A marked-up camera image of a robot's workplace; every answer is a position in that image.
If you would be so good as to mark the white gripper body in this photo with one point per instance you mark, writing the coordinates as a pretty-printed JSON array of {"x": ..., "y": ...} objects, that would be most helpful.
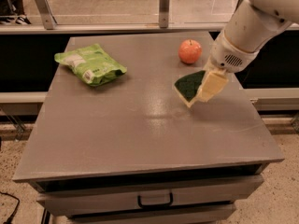
[{"x": 228, "y": 56}]

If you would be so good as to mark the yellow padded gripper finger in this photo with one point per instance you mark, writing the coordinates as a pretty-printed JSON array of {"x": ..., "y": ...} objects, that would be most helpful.
[{"x": 208, "y": 83}]

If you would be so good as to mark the green and yellow sponge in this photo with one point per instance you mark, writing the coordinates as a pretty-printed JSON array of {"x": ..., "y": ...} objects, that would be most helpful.
[{"x": 188, "y": 86}]

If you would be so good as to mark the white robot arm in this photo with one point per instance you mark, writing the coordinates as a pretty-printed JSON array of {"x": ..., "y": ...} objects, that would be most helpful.
[{"x": 252, "y": 25}]

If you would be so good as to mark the red apple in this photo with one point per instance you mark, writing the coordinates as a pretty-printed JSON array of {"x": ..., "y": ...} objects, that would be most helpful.
[{"x": 189, "y": 51}]

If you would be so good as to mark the green chip bag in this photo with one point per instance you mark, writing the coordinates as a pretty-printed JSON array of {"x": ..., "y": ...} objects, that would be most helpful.
[{"x": 91, "y": 64}]

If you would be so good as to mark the black and white shoes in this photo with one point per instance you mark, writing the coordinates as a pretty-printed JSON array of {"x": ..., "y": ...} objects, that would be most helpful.
[{"x": 21, "y": 20}]

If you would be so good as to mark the middle metal railing bracket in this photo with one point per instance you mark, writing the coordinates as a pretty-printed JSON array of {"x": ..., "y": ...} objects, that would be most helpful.
[{"x": 164, "y": 6}]

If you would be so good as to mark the black drawer handle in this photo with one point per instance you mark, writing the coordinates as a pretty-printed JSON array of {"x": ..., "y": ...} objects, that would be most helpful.
[{"x": 155, "y": 201}]

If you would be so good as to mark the left metal railing bracket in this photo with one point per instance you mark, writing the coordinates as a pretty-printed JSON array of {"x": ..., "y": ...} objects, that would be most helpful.
[{"x": 46, "y": 15}]

